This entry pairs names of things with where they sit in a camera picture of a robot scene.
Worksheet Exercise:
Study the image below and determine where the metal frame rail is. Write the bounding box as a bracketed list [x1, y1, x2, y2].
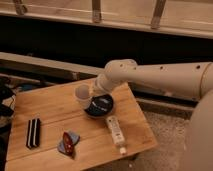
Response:
[0, 0, 213, 39]

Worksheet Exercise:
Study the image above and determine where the white ceramic cup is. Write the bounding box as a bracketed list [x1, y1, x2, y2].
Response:
[75, 84, 91, 109]

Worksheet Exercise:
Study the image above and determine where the dark ceramic bowl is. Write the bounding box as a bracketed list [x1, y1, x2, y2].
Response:
[85, 94, 114, 117]

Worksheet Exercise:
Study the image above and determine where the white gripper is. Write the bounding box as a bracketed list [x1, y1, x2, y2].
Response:
[92, 74, 114, 96]

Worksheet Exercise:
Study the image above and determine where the white remote controller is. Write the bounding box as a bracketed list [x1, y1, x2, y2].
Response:
[106, 115, 127, 155]

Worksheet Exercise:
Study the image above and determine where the blue grey cloth piece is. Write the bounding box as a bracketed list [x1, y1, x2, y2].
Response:
[57, 131, 80, 156]

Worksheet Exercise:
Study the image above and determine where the red toy object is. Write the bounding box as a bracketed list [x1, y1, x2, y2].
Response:
[63, 132, 74, 155]

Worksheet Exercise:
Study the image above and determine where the wooden table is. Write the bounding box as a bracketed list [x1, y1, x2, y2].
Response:
[5, 79, 157, 171]

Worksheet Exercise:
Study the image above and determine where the black white striped box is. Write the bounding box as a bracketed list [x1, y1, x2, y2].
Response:
[26, 118, 41, 149]

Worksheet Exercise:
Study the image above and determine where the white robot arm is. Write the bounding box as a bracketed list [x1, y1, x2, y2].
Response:
[93, 59, 213, 171]

